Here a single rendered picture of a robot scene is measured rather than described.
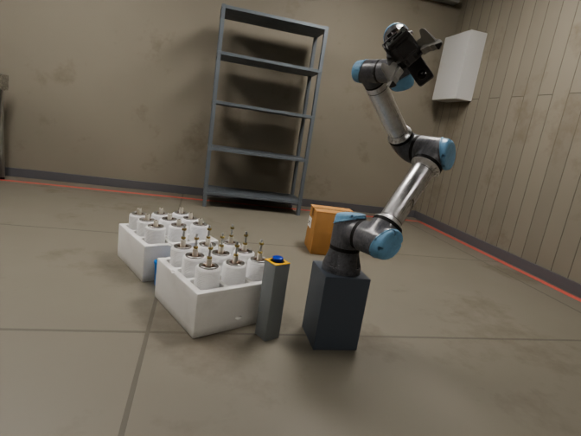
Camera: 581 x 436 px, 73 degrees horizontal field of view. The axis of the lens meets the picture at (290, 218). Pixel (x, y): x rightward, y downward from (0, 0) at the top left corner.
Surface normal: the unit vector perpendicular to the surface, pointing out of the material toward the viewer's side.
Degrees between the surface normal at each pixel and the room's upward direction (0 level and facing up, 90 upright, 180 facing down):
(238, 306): 90
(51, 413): 0
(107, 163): 90
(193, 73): 90
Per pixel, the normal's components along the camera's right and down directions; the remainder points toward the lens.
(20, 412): 0.14, -0.96
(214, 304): 0.62, 0.26
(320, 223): 0.13, 0.24
